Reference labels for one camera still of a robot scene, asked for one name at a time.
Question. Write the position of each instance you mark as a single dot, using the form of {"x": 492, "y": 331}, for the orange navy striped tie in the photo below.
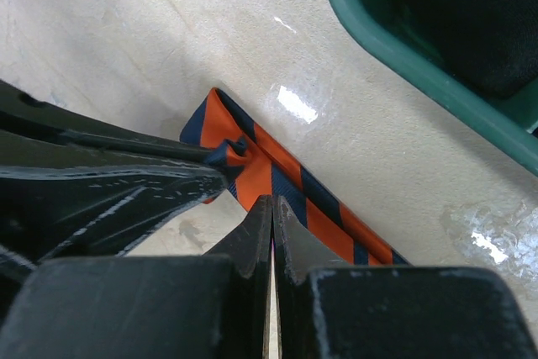
{"x": 258, "y": 165}

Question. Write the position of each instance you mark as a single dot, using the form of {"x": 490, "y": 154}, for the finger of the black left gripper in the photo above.
{"x": 95, "y": 211}
{"x": 36, "y": 135}

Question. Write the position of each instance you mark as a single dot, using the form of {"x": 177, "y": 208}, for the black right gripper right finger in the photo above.
{"x": 328, "y": 308}

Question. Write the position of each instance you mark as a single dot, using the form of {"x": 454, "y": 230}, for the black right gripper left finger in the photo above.
{"x": 209, "y": 306}

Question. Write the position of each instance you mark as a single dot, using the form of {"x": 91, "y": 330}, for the green compartment organizer box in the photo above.
{"x": 510, "y": 124}

